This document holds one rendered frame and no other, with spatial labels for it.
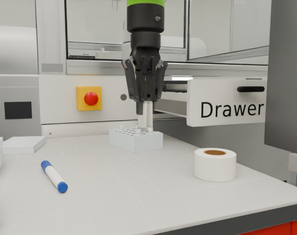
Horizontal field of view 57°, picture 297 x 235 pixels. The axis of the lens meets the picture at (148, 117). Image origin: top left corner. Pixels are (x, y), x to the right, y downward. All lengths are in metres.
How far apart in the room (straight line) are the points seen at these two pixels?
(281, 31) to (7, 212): 0.66
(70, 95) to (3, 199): 0.49
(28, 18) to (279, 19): 3.64
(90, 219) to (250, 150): 0.92
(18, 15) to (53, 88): 3.30
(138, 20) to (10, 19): 3.52
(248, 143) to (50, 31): 0.83
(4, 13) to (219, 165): 3.87
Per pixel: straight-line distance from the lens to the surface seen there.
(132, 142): 0.63
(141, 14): 0.67
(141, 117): 0.69
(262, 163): 1.24
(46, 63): 0.86
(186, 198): 0.39
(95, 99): 0.80
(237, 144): 1.13
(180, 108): 0.71
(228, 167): 0.46
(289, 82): 0.71
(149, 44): 0.66
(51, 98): 0.86
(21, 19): 4.11
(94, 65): 0.87
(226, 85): 0.68
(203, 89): 0.65
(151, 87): 0.69
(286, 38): 0.73
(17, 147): 0.69
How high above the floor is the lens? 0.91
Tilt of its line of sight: 7 degrees down
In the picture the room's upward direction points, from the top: straight up
